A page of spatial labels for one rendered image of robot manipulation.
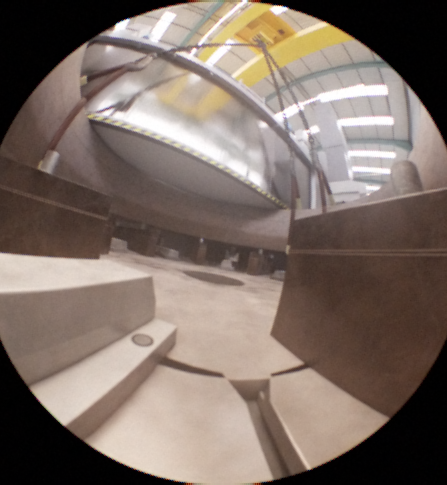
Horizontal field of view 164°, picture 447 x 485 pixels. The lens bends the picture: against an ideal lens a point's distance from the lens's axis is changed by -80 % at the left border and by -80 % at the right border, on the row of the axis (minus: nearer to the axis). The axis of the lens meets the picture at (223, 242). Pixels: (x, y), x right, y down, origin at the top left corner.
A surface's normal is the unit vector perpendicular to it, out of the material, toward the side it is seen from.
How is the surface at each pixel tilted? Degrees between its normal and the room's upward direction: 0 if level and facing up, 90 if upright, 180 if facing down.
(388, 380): 90
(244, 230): 90
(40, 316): 72
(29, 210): 90
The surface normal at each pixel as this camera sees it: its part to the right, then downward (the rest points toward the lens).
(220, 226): 0.07, -0.07
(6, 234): 0.86, 0.12
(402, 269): -0.94, -0.21
